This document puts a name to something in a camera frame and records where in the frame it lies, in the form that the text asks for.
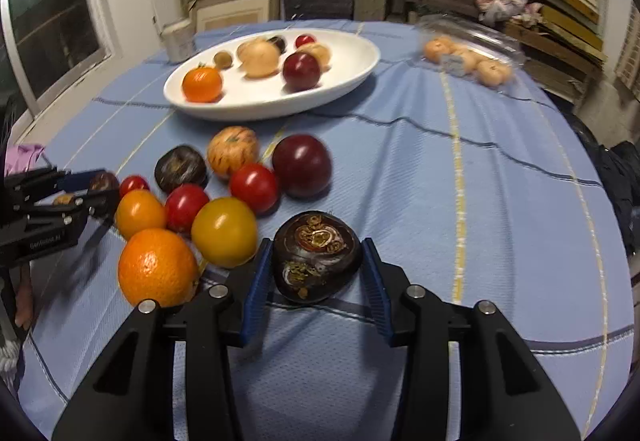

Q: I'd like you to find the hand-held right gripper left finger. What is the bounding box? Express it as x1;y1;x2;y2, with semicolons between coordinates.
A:
51;237;275;441

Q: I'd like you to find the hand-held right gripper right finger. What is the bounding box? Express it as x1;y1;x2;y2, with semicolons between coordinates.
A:
361;237;583;441

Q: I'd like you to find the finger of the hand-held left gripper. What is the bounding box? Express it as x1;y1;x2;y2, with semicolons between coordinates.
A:
54;191;121;228
54;169;107;192

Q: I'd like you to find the orange yellow tomato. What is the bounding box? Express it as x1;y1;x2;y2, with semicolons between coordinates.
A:
115;189;168;242

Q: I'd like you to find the small red tomato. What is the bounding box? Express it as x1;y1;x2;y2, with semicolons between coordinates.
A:
118;175;151;196

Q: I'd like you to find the dark fruit with gold pattern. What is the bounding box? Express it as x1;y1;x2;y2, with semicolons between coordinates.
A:
272;212;363;306

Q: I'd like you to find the large orange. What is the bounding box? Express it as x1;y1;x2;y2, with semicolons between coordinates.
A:
118;228;200;308

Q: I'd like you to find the dark brown glossy fruit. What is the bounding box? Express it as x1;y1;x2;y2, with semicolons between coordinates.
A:
153;146;209;194

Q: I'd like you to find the large dark red plum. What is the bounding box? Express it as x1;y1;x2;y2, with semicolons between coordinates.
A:
271;134;334;200

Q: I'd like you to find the orange striped beige fruit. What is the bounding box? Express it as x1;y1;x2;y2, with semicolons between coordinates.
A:
207;126;260;180

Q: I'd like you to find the small orange tangerine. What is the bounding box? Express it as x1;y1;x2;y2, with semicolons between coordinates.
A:
181;65;224;104

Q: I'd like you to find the white oval plate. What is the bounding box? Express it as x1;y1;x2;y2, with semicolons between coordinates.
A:
163;28;381;122

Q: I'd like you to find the large beige streaked fruit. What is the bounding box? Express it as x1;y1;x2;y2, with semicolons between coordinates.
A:
239;40;281;80

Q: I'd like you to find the small dark red plum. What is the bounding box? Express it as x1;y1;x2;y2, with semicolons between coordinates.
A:
282;52;322;92

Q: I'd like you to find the beige round fruit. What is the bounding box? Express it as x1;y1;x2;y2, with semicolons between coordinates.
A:
300;42;332;70

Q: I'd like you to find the person's left hand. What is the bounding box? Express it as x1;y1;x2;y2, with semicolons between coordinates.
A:
14;266;35;329

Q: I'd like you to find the purple cloth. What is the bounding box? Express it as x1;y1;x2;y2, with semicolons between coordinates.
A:
5;143;46;176

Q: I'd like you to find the blue checked tablecloth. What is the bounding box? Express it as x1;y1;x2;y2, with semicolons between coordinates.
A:
15;18;636;441

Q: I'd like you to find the silver drink can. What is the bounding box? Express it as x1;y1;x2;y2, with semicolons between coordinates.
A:
161;21;195;63

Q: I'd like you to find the framed picture in cardboard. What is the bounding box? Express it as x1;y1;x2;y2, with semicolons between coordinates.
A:
187;0;281;34

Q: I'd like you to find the small peach fruit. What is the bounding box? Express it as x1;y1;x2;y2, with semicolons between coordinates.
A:
475;60;513;86
424;37;453;64
452;50;483;74

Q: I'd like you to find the clear plastic clamshell box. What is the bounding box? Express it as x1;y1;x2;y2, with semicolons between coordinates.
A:
415;13;528;89

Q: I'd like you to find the pink crumpled bundle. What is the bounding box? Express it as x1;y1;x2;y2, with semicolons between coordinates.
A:
472;0;543;26

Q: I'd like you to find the beige checked curtain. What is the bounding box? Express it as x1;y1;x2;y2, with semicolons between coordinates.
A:
612;6;640;92

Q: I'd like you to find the window with white frame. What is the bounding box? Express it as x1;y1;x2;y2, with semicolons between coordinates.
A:
0;0;123;106

